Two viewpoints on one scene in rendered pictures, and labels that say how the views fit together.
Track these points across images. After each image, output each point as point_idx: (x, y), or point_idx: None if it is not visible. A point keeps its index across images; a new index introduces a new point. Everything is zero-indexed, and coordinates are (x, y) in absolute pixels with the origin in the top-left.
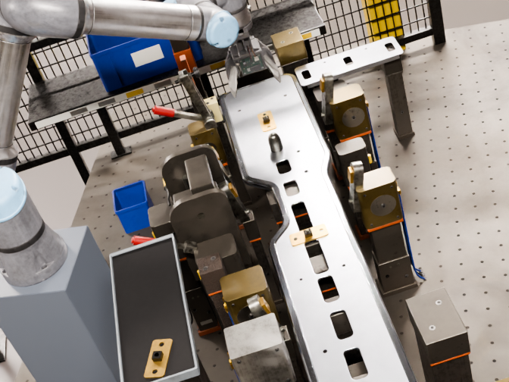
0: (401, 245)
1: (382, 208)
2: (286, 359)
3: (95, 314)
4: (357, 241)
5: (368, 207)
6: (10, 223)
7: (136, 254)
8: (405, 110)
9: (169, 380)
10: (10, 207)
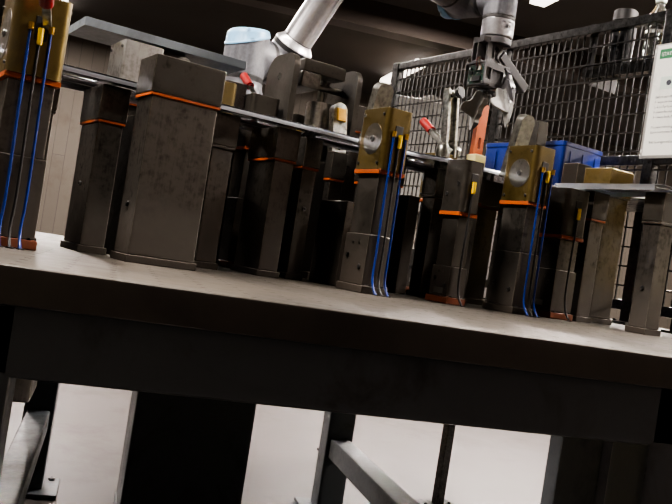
0: (370, 214)
1: (371, 143)
2: (121, 63)
3: None
4: (309, 127)
5: (363, 134)
6: (228, 48)
7: None
8: (647, 287)
9: (78, 23)
10: (235, 35)
